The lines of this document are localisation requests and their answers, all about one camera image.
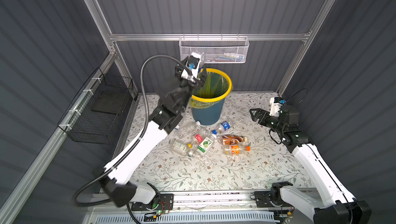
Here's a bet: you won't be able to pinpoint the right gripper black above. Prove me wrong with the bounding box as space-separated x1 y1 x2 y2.
250 108 284 135

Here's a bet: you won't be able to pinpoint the brown tea bottle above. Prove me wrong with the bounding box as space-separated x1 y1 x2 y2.
220 134 248 145

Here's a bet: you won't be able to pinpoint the orange label bottle orange cap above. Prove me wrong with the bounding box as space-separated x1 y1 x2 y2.
223 144 251 155

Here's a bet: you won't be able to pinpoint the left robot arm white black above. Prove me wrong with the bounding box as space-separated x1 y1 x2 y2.
72 52 207 209

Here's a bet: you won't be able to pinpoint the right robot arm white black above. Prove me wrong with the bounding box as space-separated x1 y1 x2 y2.
250 106 372 224

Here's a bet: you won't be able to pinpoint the teal bin with yellow rim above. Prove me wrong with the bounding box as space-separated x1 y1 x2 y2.
183 67 233 127

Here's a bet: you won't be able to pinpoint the items in white basket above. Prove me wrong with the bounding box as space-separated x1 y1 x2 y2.
208 53 245 63

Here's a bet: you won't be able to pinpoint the clear ribbed bottle white cap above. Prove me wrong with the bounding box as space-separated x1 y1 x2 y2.
174 121 202 139

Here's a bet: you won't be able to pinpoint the pink label bottle yellow cap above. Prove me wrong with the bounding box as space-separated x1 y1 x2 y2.
187 130 208 148

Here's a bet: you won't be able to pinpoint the lime label bottle white cap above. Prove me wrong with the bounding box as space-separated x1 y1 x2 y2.
188 133 217 158

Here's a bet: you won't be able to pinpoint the white ventilation grille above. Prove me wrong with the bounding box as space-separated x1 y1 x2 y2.
132 211 279 224

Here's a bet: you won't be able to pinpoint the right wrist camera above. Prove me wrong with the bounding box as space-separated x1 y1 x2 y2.
270 97 285 117

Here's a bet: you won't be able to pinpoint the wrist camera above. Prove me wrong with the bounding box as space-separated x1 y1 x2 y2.
270 97 285 117
182 52 199 78

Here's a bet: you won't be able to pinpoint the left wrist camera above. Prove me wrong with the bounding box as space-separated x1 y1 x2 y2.
182 52 199 78

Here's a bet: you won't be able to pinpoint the white wire mesh basket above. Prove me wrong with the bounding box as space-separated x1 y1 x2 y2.
178 35 250 64

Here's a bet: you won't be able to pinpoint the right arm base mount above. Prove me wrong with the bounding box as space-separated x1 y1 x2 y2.
250 191 292 209

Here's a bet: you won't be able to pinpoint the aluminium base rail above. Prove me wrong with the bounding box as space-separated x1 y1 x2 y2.
86 188 321 215

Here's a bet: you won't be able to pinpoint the black wire basket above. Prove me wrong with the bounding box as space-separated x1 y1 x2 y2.
58 69 138 145

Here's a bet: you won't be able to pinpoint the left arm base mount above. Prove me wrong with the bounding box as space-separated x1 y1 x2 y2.
131 193 174 211

